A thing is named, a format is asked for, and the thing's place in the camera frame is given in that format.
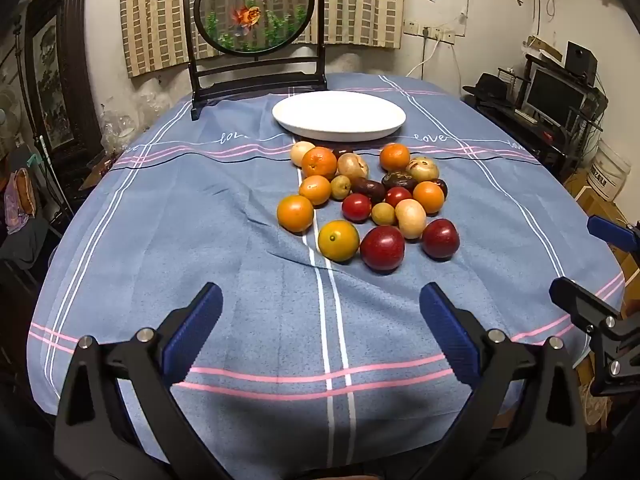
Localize blue striped tablecloth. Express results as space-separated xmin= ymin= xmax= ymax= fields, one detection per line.
xmin=27 ymin=74 xmax=626 ymax=468

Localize spotted beige passion fruit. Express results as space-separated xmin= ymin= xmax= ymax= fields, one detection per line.
xmin=405 ymin=157 xmax=441 ymax=183

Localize pink purple bag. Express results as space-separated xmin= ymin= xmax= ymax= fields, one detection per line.
xmin=5 ymin=167 xmax=38 ymax=233

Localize beige checked curtain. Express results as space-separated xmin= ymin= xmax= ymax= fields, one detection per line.
xmin=120 ymin=0 xmax=407 ymax=79

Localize large red plum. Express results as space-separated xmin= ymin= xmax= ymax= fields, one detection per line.
xmin=360 ymin=225 xmax=406 ymax=272

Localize small orange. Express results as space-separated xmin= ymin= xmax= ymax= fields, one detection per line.
xmin=299 ymin=175 xmax=332 ymax=206
xmin=412 ymin=181 xmax=445 ymax=215

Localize brown wrinkled passion fruit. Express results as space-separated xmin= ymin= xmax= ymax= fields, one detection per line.
xmin=350 ymin=178 xmax=386 ymax=206

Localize white power cable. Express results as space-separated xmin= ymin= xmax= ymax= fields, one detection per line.
xmin=405 ymin=35 xmax=437 ymax=78

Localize smooth beige fruit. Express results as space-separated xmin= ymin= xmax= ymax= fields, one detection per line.
xmin=395 ymin=198 xmax=428 ymax=240

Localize clear plastic bags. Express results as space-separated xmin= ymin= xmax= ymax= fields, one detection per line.
xmin=99 ymin=105 xmax=137 ymax=153

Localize wall sockets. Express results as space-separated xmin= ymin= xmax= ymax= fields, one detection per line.
xmin=402 ymin=21 xmax=457 ymax=44

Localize red tomato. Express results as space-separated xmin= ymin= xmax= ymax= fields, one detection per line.
xmin=341 ymin=193 xmax=372 ymax=224
xmin=384 ymin=186 xmax=413 ymax=208

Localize yellow-green orange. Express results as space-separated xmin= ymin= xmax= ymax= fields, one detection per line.
xmin=317 ymin=220 xmax=361 ymax=262

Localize black hat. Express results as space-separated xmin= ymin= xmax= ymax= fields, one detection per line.
xmin=462 ymin=73 xmax=514 ymax=108

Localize white bucket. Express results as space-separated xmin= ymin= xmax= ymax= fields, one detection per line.
xmin=587 ymin=137 xmax=632 ymax=201

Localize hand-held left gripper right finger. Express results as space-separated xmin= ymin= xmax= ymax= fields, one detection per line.
xmin=419 ymin=282 xmax=588 ymax=480

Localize electric fan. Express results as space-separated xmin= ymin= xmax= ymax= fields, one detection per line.
xmin=0 ymin=87 xmax=23 ymax=147

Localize computer monitor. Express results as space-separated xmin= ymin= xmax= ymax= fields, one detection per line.
xmin=525 ymin=67 xmax=586 ymax=128

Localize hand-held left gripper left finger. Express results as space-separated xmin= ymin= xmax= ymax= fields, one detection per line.
xmin=52 ymin=282 xmax=231 ymax=480

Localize black wrinkled passion fruit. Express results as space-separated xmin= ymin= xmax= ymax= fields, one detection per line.
xmin=381 ymin=171 xmax=418 ymax=192

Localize pale round fruit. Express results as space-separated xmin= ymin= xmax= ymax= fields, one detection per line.
xmin=291 ymin=141 xmax=317 ymax=167

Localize black speaker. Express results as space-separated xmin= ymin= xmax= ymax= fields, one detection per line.
xmin=565 ymin=41 xmax=598 ymax=86

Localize white oval plate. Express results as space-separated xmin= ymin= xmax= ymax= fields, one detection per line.
xmin=271 ymin=91 xmax=407 ymax=142

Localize round goldfish screen on stand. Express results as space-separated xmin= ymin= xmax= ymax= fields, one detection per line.
xmin=181 ymin=0 xmax=328 ymax=122

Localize large tangerine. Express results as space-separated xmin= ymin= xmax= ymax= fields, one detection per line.
xmin=301 ymin=146 xmax=338 ymax=181

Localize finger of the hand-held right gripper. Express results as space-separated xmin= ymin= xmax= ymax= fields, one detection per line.
xmin=548 ymin=276 xmax=640 ymax=399
xmin=587 ymin=215 xmax=640 ymax=255

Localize black computer desk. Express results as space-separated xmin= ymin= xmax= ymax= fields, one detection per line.
xmin=465 ymin=55 xmax=608 ymax=181

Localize framed landscape painting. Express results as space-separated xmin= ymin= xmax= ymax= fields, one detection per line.
xmin=25 ymin=7 xmax=101 ymax=161

